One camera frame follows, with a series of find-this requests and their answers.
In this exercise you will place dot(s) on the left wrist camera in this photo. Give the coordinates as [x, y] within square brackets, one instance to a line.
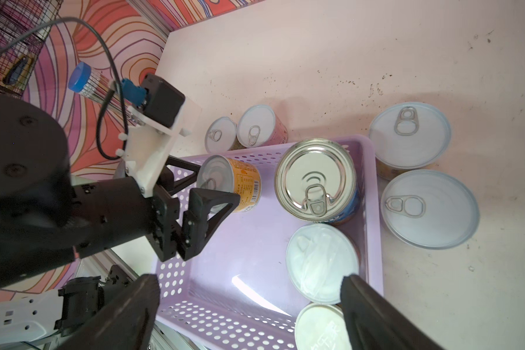
[160, 114]

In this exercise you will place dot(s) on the blue lid pencil tube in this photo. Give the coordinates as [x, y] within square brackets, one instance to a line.
[92, 84]

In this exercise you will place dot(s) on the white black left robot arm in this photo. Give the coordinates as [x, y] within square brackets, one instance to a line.
[47, 222]

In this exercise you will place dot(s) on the yellow can white lid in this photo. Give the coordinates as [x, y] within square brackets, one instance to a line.
[407, 137]

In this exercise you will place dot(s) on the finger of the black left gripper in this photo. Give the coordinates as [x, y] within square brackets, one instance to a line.
[206, 212]
[179, 174]

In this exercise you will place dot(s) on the blue labelled tin can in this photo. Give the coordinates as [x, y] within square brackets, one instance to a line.
[316, 181]

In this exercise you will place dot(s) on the orange can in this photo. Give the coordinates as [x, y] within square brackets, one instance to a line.
[321, 327]
[318, 258]

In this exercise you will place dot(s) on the pink can white lid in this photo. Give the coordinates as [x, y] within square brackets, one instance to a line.
[429, 210]

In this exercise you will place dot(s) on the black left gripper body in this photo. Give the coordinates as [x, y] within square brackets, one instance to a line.
[164, 236]

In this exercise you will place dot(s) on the lilac plastic basket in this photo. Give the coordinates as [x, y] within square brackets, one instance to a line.
[237, 293]

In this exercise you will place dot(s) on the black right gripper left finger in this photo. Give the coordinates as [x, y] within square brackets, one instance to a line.
[124, 323]

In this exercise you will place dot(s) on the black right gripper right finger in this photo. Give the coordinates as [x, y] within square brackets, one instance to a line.
[374, 323]

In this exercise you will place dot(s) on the black wire basket left wall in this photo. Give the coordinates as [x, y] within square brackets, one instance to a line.
[16, 18]

